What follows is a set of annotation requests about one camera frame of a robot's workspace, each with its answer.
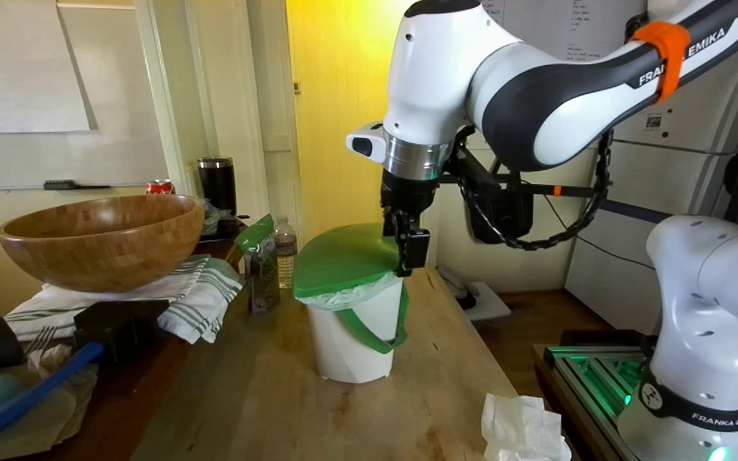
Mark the crumpled white tissue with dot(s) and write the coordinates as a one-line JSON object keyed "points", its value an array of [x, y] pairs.
{"points": [[522, 428]]}

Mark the blue handled tool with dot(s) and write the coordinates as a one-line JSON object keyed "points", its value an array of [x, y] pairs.
{"points": [[24, 401]]}

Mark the white whiteboard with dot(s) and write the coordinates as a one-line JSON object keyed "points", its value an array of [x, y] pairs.
{"points": [[40, 89]]}

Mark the striped white green towel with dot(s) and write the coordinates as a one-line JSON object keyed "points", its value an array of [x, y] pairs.
{"points": [[197, 296]]}

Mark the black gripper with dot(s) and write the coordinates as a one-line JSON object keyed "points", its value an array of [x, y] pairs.
{"points": [[404, 203]]}

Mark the red soda can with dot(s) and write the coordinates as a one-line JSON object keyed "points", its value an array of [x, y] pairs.
{"points": [[161, 187]]}

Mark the clear water bottle on table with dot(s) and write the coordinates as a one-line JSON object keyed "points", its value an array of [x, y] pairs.
{"points": [[285, 244]]}

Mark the black tumbler cup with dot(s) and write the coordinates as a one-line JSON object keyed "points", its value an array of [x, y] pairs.
{"points": [[220, 185]]}

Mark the white bin with green lid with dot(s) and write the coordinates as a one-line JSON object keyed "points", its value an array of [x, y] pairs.
{"points": [[357, 303]]}

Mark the large wooden bowl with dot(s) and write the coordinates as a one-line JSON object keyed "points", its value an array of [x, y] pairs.
{"points": [[107, 244]]}

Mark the green lit control box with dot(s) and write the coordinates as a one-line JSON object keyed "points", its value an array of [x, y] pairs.
{"points": [[603, 378]]}

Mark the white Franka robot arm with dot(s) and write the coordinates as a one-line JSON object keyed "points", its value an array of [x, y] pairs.
{"points": [[454, 71]]}

